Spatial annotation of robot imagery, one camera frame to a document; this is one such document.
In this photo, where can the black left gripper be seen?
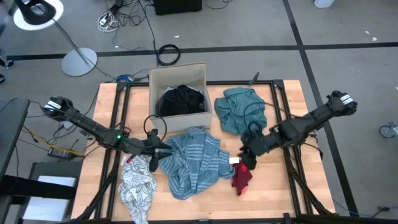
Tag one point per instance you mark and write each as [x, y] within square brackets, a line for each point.
[153, 146]

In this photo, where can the white leaf-print garment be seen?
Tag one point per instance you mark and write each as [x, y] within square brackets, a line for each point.
[136, 186]

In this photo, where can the teal crumpled garment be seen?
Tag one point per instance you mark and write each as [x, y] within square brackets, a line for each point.
[236, 109]

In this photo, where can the white floor object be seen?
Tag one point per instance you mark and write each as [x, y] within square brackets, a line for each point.
[323, 3]

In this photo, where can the grey caster wheel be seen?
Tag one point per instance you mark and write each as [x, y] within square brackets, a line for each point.
[387, 130]

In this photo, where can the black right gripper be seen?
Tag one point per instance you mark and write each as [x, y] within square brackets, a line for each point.
[264, 140]

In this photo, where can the black garment with grey waistband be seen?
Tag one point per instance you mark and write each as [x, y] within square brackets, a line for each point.
[180, 101]

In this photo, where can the red garment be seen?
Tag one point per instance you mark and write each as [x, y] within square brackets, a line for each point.
[241, 179]

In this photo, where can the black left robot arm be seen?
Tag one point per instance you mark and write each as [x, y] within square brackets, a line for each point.
[84, 123]

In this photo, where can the black angled bar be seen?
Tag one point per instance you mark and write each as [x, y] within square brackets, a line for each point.
[254, 78]

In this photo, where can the floor lamp with round base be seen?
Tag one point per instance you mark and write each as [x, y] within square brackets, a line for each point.
[79, 62]

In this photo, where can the grey chair with white seat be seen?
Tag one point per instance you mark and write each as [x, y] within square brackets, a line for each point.
[49, 168]

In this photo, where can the small black garment striped band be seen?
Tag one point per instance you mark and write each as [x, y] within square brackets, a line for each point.
[250, 163]

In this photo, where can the grey power adapter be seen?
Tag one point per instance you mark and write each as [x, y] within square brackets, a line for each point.
[66, 125]

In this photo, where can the black floor box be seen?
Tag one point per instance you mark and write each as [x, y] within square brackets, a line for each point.
[177, 6]

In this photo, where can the small white label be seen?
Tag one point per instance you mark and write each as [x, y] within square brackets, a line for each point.
[234, 160]

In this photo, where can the black power adapter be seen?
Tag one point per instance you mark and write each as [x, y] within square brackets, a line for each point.
[60, 153]

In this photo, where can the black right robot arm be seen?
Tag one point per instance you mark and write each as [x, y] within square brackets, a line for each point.
[311, 121]

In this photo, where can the blue striped garment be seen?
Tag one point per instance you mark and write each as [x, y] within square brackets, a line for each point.
[196, 161]

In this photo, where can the beige fabric storage box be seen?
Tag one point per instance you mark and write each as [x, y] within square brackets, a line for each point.
[180, 124]

